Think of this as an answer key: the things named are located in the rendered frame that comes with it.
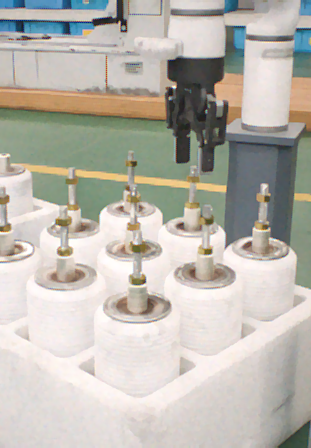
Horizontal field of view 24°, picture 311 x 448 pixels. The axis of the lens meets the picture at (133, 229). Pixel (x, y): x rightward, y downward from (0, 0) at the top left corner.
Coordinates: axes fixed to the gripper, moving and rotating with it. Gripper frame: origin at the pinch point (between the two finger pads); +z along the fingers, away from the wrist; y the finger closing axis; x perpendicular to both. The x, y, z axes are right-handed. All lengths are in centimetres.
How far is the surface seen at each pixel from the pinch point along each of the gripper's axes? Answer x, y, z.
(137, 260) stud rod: 17.3, -20.5, 4.3
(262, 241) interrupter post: -4.2, -11.8, 8.5
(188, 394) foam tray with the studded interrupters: 14.3, -27.2, 17.7
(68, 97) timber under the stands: -51, 209, 28
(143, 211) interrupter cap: 3.6, 8.7, 9.8
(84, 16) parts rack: -155, 483, 13
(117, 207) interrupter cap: 6.4, 12.3, 9.9
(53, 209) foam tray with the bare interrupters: 9.5, 36.1, 17.1
